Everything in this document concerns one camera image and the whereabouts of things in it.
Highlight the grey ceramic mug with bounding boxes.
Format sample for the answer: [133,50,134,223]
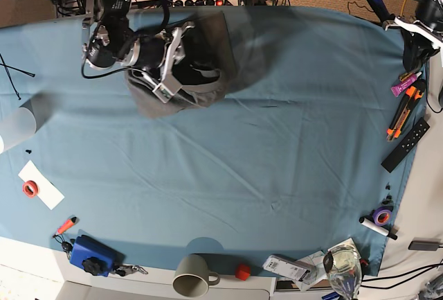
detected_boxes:
[172,254,220,298]

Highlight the white paper sheet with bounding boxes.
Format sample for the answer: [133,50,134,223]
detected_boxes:
[18,161,64,210]

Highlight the grey T-shirt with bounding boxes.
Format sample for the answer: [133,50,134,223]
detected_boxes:
[123,11,237,118]

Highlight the blue table cloth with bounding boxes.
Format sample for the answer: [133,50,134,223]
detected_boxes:
[1,7,413,275]

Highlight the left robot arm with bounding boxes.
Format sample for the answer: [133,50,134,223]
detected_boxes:
[381,0,442,72]

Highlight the orange marker pen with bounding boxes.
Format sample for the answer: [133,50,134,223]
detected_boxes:
[53,216,78,238]

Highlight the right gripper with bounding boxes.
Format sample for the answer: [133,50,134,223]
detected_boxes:
[127,21,222,87]

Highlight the clear wine glass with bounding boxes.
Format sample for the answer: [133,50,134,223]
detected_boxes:
[323,244,363,300]

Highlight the black computer mouse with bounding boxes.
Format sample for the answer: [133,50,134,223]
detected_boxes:
[438,87,443,108]

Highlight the white barcode box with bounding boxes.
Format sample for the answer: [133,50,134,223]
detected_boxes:
[262,255,314,282]

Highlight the red tape roll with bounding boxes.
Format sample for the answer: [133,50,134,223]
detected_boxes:
[22,180,39,198]

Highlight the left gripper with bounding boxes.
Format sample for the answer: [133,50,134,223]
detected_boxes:
[382,17,442,71]

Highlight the black remote control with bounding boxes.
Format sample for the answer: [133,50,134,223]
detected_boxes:
[381,117,430,173]

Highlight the black cable tie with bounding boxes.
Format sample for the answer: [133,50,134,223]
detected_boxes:
[0,54,35,100]

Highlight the black power strip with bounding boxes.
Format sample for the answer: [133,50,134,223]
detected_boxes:
[169,0,238,7]

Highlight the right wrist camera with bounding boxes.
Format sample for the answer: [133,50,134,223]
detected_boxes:
[152,78,183,103]

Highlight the metal carabiner keys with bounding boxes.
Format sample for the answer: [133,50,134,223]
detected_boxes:
[111,265,148,277]

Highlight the red cube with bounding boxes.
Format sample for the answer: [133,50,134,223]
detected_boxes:
[235,264,251,281]

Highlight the purple tape roll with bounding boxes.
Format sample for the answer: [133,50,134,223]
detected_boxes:
[372,206,393,227]

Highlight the yellow green highlighter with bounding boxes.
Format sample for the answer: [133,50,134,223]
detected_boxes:
[399,71,415,82]

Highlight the blue clamp block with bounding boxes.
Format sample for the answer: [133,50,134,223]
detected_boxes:
[69,235,117,277]

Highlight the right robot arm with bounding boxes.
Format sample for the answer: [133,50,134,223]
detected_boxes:
[82,0,224,101]

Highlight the white black marker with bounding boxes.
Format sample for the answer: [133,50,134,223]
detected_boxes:
[359,217,398,240]

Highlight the orange black utility knife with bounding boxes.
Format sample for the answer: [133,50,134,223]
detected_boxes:
[386,79,426,141]

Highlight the frosted plastic cup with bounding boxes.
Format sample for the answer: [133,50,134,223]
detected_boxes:
[1,107,37,153]

